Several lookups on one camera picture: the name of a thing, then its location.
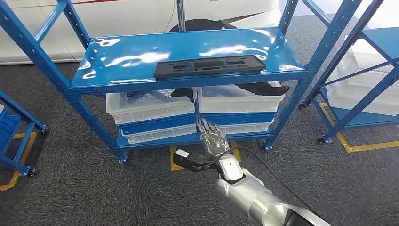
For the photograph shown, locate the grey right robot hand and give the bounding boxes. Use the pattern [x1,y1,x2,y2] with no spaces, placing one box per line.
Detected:
[196,119,231,160]

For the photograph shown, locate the black plastic plate holder part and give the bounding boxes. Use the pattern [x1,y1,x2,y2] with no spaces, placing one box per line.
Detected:
[154,55,267,80]

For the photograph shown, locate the blue metal shelf rack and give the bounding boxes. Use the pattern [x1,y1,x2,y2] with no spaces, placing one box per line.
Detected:
[0,0,364,164]
[298,0,399,145]
[0,90,48,177]

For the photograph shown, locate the black car tyre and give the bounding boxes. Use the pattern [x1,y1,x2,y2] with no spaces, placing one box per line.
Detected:
[169,19,238,33]

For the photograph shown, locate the metal stanchion pole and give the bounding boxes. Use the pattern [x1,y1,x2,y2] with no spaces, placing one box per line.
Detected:
[175,0,187,32]

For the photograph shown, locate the yellow floor tape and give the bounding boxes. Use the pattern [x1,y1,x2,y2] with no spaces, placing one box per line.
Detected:
[318,102,399,153]
[0,131,37,192]

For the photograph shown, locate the white car body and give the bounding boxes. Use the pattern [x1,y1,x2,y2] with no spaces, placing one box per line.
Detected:
[0,0,283,66]

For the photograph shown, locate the red barrier belt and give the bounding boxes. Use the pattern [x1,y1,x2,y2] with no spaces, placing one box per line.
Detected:
[74,0,125,5]

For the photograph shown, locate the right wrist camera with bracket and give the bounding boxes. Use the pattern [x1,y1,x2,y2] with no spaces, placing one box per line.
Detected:
[172,149,220,173]

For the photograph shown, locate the black bracket part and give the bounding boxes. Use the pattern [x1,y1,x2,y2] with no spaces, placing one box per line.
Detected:
[169,88,195,103]
[235,81,290,97]

